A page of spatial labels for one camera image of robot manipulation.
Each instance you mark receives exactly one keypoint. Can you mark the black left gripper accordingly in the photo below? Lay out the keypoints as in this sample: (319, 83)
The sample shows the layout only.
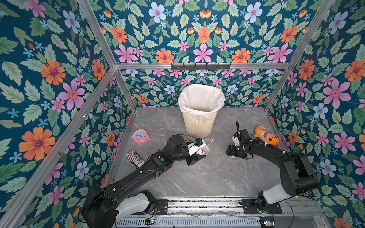
(191, 160)

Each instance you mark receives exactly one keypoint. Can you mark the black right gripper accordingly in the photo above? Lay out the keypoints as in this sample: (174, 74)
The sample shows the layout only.
(239, 137)

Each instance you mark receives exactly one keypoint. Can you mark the jar with white lid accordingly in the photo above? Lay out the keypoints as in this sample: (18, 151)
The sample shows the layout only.
(209, 145)

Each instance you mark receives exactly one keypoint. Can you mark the clear jar with dried flowers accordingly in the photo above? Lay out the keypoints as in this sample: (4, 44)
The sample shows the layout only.
(162, 132)

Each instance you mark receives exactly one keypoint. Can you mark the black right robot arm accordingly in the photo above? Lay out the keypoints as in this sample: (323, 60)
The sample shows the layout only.
(296, 173)

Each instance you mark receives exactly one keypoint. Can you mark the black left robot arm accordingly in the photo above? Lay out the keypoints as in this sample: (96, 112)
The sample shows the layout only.
(104, 206)

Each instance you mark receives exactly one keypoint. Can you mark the orange plush toy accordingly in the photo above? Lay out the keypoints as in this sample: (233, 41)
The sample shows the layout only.
(269, 138)

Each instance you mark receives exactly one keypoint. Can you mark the cream ribbed trash bin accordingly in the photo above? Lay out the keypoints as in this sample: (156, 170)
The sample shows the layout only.
(199, 125)

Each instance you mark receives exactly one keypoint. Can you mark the white plastic bin liner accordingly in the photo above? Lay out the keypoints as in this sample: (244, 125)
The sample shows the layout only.
(201, 100)

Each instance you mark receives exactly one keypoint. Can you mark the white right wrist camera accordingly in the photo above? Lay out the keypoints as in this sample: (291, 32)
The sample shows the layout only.
(237, 139)

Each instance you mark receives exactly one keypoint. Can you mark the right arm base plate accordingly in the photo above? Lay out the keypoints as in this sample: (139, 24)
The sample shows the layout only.
(253, 206)

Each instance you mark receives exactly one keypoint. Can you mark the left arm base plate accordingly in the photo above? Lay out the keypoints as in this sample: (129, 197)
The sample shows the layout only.
(160, 208)

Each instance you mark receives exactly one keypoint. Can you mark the black wall hook rail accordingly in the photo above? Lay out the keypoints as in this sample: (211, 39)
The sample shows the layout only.
(201, 66)

